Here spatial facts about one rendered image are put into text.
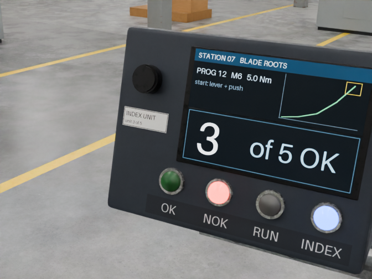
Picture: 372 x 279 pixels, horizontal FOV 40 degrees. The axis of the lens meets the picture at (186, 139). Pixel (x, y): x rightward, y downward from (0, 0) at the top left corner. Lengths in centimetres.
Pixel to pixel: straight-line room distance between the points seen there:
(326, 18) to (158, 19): 290
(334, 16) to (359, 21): 39
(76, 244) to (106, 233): 16
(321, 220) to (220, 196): 9
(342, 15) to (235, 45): 788
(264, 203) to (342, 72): 13
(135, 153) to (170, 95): 7
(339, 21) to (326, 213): 795
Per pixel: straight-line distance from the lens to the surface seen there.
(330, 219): 46
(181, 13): 866
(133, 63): 52
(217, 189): 48
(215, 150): 48
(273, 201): 46
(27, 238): 256
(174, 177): 49
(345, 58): 45
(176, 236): 249
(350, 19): 832
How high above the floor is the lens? 134
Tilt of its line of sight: 22 degrees down
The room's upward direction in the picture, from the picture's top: 1 degrees clockwise
